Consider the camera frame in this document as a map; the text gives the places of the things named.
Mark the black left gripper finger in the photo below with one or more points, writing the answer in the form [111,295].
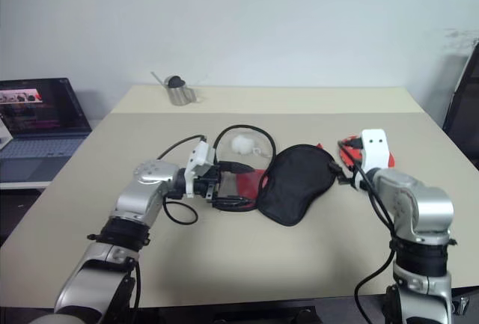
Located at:
[230,203]
[235,168]

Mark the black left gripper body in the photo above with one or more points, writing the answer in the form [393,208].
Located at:
[209,183]

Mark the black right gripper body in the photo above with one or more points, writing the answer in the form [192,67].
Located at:
[348,178]

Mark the red table tennis paddle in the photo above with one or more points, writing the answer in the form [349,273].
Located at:
[350,148]

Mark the red and black paddle case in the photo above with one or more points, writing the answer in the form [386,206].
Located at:
[295,185]

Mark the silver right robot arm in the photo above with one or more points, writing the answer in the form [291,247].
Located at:
[423,204]

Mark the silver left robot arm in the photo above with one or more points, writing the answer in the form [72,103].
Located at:
[138,204]

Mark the white ball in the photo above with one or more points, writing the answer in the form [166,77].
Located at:
[241,143]

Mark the silver metal pitcher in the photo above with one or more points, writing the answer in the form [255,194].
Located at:
[181,94]

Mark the open laptop computer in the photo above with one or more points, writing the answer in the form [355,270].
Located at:
[41,114]

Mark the beige robot torso cover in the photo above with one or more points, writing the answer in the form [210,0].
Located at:
[60,318]

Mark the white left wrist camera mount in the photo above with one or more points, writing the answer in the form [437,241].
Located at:
[202,153]

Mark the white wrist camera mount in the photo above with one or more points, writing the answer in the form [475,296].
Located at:
[374,148]
[202,153]

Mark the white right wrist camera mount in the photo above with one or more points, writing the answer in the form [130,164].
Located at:
[374,148]

